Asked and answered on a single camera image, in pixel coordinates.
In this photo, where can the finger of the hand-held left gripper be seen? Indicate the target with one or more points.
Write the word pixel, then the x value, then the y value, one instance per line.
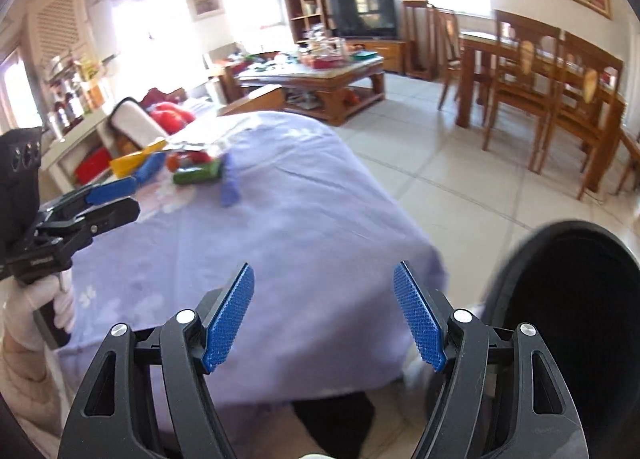
pixel 110 216
pixel 112 191

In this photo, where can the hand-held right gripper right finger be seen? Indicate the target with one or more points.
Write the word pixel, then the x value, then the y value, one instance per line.
pixel 417 321

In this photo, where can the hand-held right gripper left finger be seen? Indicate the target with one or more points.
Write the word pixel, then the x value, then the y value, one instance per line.
pixel 230 319

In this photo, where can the yellow snack bag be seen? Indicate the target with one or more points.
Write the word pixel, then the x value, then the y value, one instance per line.
pixel 131 162

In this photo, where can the blue and white carton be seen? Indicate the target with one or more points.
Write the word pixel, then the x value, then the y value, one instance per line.
pixel 150 168

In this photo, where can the green and white packet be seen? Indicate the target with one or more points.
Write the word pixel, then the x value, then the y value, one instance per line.
pixel 197 175

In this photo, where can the clear plastic wrapper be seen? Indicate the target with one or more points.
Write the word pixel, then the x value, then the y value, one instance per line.
pixel 192 144

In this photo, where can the black trash bin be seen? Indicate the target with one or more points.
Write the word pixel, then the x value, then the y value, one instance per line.
pixel 575 319

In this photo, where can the person's left hand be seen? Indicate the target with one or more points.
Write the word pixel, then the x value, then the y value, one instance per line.
pixel 37 299

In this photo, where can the red box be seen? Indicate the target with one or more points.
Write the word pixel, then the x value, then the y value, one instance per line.
pixel 92 166

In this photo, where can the white shelf unit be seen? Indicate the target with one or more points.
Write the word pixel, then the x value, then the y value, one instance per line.
pixel 70 139

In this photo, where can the white sofa cushion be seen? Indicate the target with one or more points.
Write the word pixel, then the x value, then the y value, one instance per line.
pixel 132 121

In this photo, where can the brown beer bottle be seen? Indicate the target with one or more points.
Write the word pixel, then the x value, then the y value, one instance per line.
pixel 76 101
pixel 61 111

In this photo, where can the red cushion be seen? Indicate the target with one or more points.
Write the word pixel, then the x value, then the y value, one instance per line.
pixel 172 119

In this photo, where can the purple tablecloth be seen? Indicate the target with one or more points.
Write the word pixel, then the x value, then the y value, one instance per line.
pixel 280 219

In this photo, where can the dark cloth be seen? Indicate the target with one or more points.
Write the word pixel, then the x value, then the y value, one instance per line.
pixel 335 419

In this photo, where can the white lattice cabinet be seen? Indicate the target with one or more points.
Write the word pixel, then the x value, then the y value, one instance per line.
pixel 55 24

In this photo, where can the wooden sofa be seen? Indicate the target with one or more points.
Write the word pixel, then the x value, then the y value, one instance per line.
pixel 250 99

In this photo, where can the wooden armchair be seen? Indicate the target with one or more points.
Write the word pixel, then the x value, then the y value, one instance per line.
pixel 225 59

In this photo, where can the wooden coffee table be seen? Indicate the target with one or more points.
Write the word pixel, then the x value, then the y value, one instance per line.
pixel 320 84

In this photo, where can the wooden dining chair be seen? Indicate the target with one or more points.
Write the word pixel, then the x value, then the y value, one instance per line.
pixel 450 54
pixel 585 114
pixel 631 154
pixel 525 89

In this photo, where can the wooden bookshelf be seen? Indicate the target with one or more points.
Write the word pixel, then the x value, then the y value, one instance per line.
pixel 307 1

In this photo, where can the wooden television cabinet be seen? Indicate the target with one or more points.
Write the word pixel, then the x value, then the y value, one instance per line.
pixel 382 51

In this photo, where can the wooden dining table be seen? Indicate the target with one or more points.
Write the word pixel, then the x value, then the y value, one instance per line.
pixel 480 44

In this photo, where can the black television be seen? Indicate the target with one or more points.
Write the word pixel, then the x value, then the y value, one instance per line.
pixel 362 15

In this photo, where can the tall wooden stand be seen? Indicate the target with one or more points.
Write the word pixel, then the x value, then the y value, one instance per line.
pixel 419 6

